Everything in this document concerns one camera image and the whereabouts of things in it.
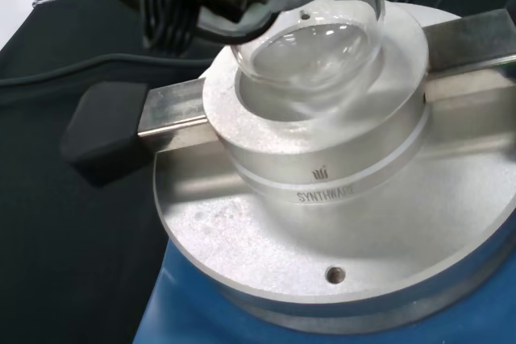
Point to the blue heater with metal plate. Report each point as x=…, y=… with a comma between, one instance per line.
x=322, y=219

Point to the black cloth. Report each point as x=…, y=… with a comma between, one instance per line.
x=60, y=259

